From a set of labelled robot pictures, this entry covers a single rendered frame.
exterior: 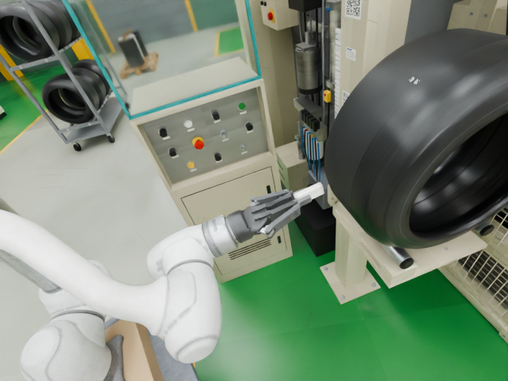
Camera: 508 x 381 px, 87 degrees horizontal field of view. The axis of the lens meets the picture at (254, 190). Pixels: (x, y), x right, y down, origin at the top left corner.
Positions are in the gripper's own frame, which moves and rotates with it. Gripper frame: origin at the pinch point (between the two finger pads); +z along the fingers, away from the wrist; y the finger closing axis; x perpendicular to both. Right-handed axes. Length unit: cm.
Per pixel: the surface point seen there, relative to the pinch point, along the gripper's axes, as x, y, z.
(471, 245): 47, -9, 47
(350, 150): -4.2, 3.1, 13.2
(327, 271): 123, 41, 10
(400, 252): 32.1, -8.2, 20.1
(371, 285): 125, 21, 29
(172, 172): 20, 66, -43
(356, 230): 37.4, 7.8, 15.4
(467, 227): 28.9, -11.2, 38.8
